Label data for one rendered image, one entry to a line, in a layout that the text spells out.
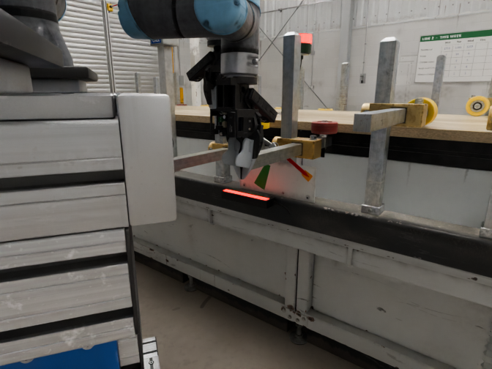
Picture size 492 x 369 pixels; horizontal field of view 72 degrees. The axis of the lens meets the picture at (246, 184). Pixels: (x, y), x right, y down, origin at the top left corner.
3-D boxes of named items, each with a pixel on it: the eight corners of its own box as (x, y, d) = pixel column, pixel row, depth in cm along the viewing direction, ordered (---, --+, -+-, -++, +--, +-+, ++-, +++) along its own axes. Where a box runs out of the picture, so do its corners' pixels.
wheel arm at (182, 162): (173, 174, 89) (172, 158, 88) (164, 173, 91) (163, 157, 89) (264, 151, 122) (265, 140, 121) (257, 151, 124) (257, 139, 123)
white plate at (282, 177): (313, 203, 92) (315, 168, 90) (239, 187, 107) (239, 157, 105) (314, 203, 93) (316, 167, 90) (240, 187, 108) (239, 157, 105)
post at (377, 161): (374, 240, 85) (397, 36, 73) (360, 236, 87) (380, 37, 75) (378, 236, 88) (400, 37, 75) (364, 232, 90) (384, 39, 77)
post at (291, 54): (288, 208, 99) (295, 31, 86) (278, 205, 101) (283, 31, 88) (294, 204, 102) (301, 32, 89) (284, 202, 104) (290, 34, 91)
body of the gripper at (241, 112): (209, 138, 69) (208, 76, 66) (235, 135, 76) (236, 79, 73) (238, 140, 65) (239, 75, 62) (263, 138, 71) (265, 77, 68)
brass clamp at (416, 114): (420, 128, 73) (423, 104, 71) (358, 124, 80) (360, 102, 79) (425, 126, 77) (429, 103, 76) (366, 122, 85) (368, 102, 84)
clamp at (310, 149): (312, 159, 90) (313, 140, 89) (270, 154, 98) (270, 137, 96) (321, 157, 94) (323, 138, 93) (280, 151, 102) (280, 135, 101)
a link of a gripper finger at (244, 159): (228, 182, 70) (228, 138, 68) (244, 178, 75) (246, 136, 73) (239, 184, 69) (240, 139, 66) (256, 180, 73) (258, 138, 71)
